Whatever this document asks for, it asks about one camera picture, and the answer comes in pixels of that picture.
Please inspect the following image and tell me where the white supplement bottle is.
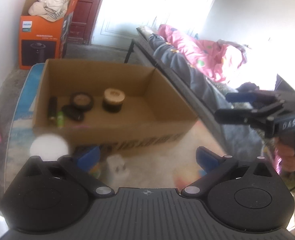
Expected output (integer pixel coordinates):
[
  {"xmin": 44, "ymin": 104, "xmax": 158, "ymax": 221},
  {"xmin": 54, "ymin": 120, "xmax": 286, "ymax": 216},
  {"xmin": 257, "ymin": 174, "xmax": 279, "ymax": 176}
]
[{"xmin": 29, "ymin": 133, "xmax": 69, "ymax": 161}]

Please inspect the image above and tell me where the person's right hand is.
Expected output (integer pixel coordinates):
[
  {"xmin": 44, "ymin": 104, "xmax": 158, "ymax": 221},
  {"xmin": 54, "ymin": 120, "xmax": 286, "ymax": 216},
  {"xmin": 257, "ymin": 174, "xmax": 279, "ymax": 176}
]
[{"xmin": 275, "ymin": 138, "xmax": 295, "ymax": 172}]

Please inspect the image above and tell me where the white cloth in box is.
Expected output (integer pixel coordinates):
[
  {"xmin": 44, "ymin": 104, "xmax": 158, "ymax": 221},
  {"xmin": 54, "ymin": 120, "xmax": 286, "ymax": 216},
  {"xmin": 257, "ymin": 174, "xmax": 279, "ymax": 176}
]
[{"xmin": 28, "ymin": 0, "xmax": 70, "ymax": 22}]

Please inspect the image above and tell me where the gold lidded dark jar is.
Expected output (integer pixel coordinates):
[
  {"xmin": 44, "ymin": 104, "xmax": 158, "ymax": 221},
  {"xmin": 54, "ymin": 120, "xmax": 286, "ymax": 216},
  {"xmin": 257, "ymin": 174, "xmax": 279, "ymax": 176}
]
[{"xmin": 102, "ymin": 88, "xmax": 126, "ymax": 113}]

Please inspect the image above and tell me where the large brown cardboard box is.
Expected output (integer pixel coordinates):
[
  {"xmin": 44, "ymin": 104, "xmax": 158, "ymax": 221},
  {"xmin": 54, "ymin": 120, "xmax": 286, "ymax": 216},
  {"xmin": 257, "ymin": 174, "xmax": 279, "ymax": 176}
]
[{"xmin": 33, "ymin": 59, "xmax": 197, "ymax": 151}]

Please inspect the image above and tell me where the pink floral blanket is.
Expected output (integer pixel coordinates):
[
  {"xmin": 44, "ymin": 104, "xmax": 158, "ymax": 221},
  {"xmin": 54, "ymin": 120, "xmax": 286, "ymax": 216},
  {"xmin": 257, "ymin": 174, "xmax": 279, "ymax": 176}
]
[{"xmin": 157, "ymin": 24, "xmax": 247, "ymax": 83}]

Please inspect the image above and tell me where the green dropper bottle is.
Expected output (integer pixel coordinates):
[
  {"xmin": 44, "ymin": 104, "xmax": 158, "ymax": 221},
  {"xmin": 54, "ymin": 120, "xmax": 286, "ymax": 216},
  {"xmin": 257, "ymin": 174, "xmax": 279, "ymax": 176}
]
[{"xmin": 88, "ymin": 162, "xmax": 102, "ymax": 179}]

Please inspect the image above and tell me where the small black case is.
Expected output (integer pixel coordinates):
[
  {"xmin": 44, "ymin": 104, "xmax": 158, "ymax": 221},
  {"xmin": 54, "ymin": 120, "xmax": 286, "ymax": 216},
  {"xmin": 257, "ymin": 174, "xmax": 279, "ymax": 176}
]
[{"xmin": 61, "ymin": 105, "xmax": 85, "ymax": 122}]

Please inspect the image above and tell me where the green lip balm tube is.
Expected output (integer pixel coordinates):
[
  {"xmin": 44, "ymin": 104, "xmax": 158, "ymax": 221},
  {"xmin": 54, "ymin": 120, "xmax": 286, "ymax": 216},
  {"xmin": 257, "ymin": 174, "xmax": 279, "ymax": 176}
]
[{"xmin": 56, "ymin": 111, "xmax": 64, "ymax": 128}]

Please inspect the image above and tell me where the orange Philips appliance box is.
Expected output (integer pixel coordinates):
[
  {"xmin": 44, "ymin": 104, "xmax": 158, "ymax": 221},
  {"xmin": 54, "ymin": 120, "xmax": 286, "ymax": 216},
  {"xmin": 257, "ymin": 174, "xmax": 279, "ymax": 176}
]
[{"xmin": 19, "ymin": 0, "xmax": 78, "ymax": 70}]

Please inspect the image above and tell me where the dark red wooden door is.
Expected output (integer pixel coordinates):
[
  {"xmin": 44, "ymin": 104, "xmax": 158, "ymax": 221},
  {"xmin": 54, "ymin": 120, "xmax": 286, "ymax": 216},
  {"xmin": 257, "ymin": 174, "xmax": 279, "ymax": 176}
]
[{"xmin": 68, "ymin": 0, "xmax": 102, "ymax": 45}]

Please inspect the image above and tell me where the dark sofa frame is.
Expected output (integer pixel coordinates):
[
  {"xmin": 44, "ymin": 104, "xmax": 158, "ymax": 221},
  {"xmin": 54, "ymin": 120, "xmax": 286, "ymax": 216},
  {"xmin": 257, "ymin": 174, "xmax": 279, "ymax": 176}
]
[{"xmin": 124, "ymin": 33, "xmax": 159, "ymax": 68}]

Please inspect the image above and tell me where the black cylindrical flashlight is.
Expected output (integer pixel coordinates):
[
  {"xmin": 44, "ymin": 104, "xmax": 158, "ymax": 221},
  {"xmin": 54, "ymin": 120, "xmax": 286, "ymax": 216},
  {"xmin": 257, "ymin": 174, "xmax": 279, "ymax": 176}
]
[{"xmin": 47, "ymin": 96, "xmax": 58, "ymax": 121}]

